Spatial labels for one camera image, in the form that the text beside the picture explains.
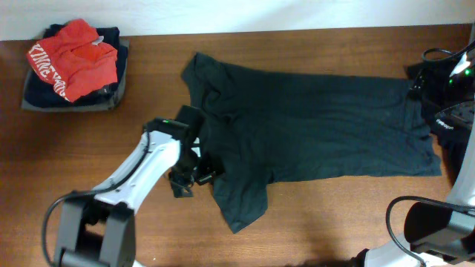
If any grey folded garment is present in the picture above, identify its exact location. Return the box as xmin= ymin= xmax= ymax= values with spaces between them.
xmin=21 ymin=38 xmax=130 ymax=113

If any black garment white logo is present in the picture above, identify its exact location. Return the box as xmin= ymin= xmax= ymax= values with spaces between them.
xmin=405 ymin=62 xmax=474 ymax=176

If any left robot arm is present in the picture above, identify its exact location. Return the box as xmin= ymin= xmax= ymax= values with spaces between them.
xmin=42 ymin=105 xmax=220 ymax=267

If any navy folded garment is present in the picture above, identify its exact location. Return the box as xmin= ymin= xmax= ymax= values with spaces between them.
xmin=22 ymin=27 xmax=130 ymax=111

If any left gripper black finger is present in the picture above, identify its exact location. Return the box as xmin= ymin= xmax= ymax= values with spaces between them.
xmin=195 ymin=169 xmax=225 ymax=185
xmin=169 ymin=178 xmax=194 ymax=198

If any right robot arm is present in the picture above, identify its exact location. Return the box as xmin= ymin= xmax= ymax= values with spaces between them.
xmin=348 ymin=39 xmax=474 ymax=266

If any red folded shirt white lettering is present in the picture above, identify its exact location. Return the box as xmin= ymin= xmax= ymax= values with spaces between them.
xmin=26 ymin=19 xmax=118 ymax=102

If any dark green t-shirt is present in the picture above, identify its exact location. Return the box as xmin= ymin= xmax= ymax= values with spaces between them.
xmin=181 ymin=53 xmax=441 ymax=233

